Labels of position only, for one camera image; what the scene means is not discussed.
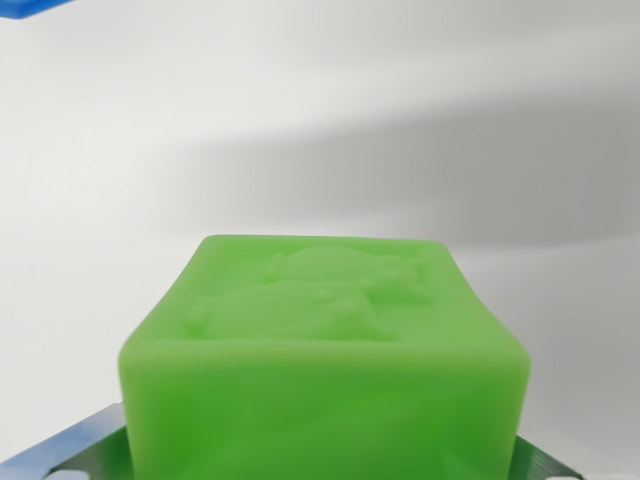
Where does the black-padded silver gripper right finger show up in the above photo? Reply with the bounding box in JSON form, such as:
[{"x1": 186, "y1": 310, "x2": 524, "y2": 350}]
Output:
[{"x1": 512, "y1": 433, "x2": 587, "y2": 480}]

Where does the black-padded silver gripper left finger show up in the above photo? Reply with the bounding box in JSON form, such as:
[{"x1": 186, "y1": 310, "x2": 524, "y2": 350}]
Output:
[{"x1": 0, "y1": 401, "x2": 132, "y2": 480}]

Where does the green embossed plastic cube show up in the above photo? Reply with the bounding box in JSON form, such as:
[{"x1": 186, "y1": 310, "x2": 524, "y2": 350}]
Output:
[{"x1": 117, "y1": 232, "x2": 532, "y2": 480}]

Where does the blue embossed plastic cube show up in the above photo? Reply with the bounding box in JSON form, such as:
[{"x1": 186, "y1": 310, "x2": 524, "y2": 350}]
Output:
[{"x1": 0, "y1": 0, "x2": 77, "y2": 22}]

